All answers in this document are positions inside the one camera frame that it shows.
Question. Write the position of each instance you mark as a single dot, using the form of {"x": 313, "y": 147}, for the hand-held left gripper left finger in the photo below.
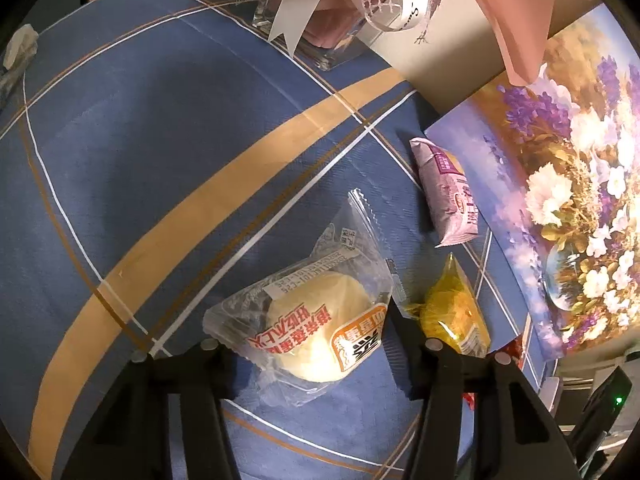
{"x": 220, "y": 370}

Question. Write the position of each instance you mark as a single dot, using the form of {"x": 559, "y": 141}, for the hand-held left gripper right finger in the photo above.
{"x": 415, "y": 360}

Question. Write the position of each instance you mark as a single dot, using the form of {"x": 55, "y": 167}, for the round bun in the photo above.
{"x": 310, "y": 325}

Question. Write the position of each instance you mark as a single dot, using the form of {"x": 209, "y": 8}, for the yellow cake packet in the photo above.
{"x": 450, "y": 310}

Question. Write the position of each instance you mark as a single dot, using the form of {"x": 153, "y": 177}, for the red snack packet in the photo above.
{"x": 515, "y": 352}

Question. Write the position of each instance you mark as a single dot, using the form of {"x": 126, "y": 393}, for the pink snack packet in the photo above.
{"x": 447, "y": 195}

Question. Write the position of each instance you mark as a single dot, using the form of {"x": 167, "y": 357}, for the floral painting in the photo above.
{"x": 575, "y": 185}

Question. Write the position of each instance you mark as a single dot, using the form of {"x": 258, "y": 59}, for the white cardboard box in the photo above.
{"x": 450, "y": 65}

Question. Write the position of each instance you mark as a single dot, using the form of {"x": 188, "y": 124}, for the pink wrapping paper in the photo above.
{"x": 520, "y": 20}

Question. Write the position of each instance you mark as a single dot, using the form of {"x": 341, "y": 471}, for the crumpled clear wrapper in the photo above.
{"x": 22, "y": 45}

